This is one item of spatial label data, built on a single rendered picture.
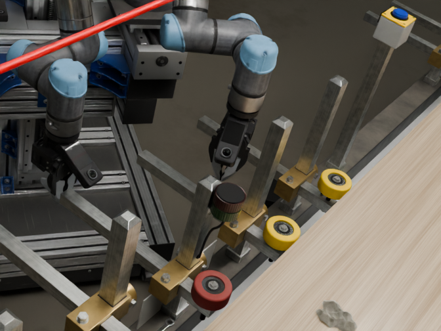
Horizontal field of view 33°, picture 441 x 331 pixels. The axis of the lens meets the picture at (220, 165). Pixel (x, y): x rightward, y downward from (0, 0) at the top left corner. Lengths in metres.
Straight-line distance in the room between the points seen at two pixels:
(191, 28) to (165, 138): 1.74
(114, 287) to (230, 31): 0.59
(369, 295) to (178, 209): 1.45
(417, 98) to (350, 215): 1.00
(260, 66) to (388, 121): 1.09
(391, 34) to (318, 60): 2.19
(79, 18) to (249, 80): 0.38
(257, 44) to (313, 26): 2.94
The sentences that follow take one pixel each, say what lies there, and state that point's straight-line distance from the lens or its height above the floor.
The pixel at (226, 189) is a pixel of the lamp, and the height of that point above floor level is 1.11.
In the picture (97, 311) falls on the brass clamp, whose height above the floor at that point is 0.97.
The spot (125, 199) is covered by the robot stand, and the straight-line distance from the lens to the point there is 2.62.
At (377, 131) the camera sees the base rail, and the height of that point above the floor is 0.70.
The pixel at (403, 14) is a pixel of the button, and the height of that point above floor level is 1.23.
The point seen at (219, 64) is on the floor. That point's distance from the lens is 3.81.
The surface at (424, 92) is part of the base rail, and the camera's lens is 2.74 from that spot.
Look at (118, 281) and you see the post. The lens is 1.28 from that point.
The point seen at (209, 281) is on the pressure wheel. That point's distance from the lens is 1.50.
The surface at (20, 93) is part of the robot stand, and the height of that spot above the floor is 0.77.
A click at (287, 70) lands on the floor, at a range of 3.92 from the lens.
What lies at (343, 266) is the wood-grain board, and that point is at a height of 0.90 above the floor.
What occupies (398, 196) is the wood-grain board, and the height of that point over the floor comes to 0.90.
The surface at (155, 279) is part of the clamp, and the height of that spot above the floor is 0.87.
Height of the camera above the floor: 2.02
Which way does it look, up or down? 40 degrees down
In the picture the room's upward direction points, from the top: 16 degrees clockwise
